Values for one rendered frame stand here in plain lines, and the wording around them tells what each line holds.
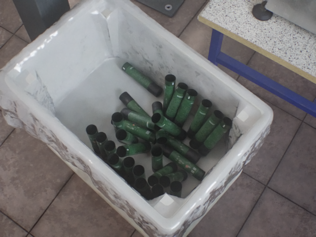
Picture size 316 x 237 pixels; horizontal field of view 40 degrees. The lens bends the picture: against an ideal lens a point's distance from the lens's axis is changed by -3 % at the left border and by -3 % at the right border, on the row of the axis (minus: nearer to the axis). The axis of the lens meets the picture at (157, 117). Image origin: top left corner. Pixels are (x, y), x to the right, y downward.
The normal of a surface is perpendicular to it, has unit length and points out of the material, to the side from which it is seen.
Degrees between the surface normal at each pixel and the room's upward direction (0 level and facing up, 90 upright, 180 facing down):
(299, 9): 90
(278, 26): 0
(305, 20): 90
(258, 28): 0
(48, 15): 90
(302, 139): 0
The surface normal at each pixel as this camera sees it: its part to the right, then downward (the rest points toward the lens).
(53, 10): 0.85, 0.47
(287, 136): -0.02, -0.41
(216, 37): -0.55, 0.76
